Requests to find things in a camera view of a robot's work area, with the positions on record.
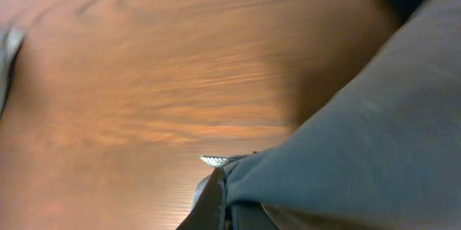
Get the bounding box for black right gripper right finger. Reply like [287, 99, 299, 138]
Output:
[230, 202, 278, 230]

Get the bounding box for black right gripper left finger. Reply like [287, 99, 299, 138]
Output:
[176, 168, 226, 230]

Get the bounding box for grey shorts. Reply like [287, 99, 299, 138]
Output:
[223, 0, 460, 229]

